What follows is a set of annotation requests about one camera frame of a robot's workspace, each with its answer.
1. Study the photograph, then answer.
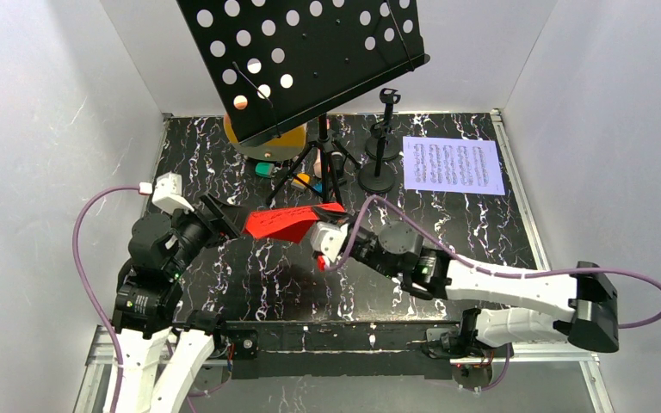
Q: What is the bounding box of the red sheet music page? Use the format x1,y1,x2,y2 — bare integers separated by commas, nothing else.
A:
244,203,346,243

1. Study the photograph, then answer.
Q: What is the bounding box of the black handheld microphone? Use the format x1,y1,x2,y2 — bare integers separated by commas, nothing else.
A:
331,151,345,180

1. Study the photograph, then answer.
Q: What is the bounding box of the black tripod music stand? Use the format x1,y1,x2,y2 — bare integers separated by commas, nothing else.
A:
178,1,430,201

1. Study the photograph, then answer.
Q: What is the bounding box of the pink microphone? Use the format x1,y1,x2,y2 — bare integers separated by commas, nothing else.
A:
313,159,323,178

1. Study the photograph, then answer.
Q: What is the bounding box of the black desktop microphone stand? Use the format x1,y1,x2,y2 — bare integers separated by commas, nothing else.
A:
358,123,395,194

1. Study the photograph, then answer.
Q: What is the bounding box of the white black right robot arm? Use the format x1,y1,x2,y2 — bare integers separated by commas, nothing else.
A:
311,206,620,359

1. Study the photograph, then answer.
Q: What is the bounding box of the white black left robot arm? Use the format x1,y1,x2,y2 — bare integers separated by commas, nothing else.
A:
104,192,249,412

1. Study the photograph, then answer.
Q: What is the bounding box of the yellow and grey eraser block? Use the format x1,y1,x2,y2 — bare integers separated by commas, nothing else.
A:
291,173,312,191

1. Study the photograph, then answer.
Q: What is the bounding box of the green and grey eraser block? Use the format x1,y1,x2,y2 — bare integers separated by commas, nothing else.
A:
255,163,275,179

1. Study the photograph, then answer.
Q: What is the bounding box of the round three-colour drawer cabinet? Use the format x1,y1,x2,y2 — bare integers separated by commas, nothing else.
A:
223,114,307,162

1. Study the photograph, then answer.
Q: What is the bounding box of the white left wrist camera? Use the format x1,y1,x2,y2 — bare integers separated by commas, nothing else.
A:
139,172,195,214

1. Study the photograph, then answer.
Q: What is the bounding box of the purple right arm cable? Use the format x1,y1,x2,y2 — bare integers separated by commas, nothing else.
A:
327,194,661,392

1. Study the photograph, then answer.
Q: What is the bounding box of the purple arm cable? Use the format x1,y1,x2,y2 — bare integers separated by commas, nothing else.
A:
327,194,661,392
71,183,235,413

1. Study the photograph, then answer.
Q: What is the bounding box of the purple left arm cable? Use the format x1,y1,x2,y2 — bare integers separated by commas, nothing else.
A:
71,183,235,413

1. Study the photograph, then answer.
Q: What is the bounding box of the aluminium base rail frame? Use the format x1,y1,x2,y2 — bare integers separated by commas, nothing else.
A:
73,109,615,413

